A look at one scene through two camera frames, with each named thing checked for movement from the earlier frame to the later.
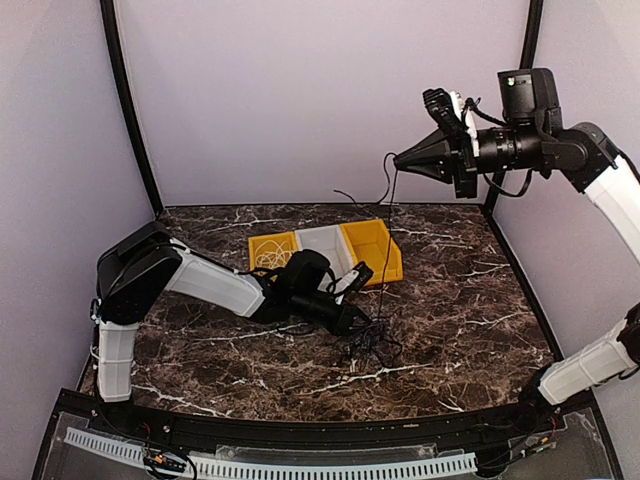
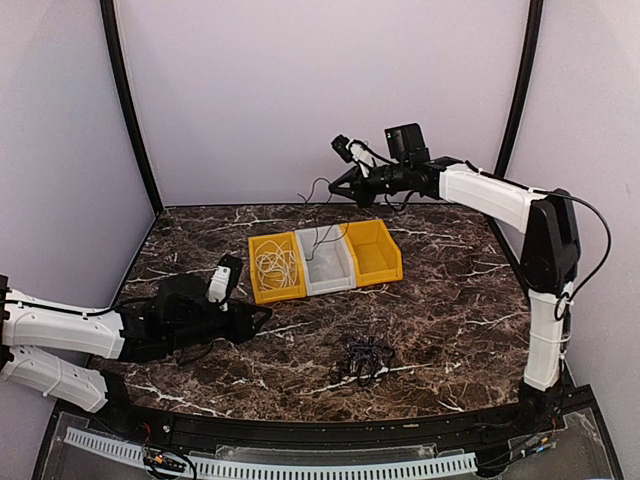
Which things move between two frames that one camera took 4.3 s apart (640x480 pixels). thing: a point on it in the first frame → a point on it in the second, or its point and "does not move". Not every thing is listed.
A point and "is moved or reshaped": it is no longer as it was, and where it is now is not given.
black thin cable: x=379 y=333 → x=327 y=233
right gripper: x=429 y=158 → x=359 y=191
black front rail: x=435 y=429 does not move
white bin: x=330 y=241 does not move
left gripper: x=343 y=323 → x=241 y=329
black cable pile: x=373 y=338 is moved or reshaped
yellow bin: x=371 y=243 does not move
